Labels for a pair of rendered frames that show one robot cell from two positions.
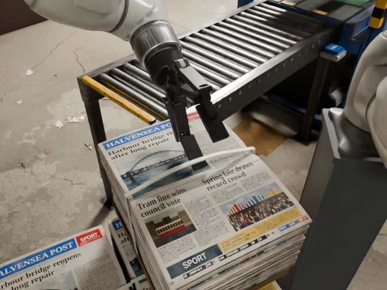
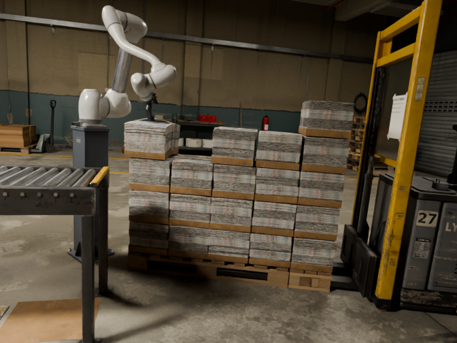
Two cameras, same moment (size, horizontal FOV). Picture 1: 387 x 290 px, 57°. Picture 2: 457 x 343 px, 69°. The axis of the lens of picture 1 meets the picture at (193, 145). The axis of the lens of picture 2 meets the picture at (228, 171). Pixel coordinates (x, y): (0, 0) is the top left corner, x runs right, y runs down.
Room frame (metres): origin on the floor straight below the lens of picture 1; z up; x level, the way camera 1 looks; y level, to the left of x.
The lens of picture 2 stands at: (2.21, 1.77, 1.18)
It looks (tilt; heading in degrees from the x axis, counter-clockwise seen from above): 10 degrees down; 213
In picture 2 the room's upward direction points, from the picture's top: 4 degrees clockwise
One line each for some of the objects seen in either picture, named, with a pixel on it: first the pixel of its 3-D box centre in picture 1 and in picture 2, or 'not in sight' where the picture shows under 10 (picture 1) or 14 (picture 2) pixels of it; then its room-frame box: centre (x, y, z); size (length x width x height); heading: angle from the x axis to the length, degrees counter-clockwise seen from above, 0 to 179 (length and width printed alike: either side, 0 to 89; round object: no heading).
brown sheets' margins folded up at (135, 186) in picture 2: not in sight; (213, 217); (0.26, 0.39, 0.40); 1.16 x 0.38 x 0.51; 119
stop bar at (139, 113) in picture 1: (115, 98); (100, 175); (1.16, 0.30, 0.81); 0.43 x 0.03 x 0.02; 46
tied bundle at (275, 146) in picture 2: not in sight; (277, 149); (0.05, 0.77, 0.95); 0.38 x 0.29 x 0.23; 27
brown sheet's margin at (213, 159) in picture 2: not in sight; (234, 157); (0.20, 0.50, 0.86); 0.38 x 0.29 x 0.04; 27
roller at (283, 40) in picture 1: (259, 34); not in sight; (1.82, -0.35, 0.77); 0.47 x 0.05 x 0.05; 46
